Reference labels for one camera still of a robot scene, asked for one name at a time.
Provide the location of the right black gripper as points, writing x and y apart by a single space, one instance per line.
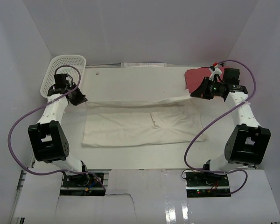
201 92

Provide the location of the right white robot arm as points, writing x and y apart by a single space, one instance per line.
247 143

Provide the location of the folded red t shirt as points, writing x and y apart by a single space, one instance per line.
194 77

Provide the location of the white t shirt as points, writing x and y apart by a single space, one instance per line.
139 123

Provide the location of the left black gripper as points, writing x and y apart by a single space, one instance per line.
80 99

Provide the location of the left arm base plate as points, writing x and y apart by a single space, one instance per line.
82 185

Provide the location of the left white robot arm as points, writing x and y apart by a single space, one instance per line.
47 137

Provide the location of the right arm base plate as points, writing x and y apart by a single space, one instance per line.
206 185

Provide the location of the aluminium frame rail left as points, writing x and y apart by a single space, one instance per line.
18 162

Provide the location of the white plastic basket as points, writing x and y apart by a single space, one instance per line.
74 65

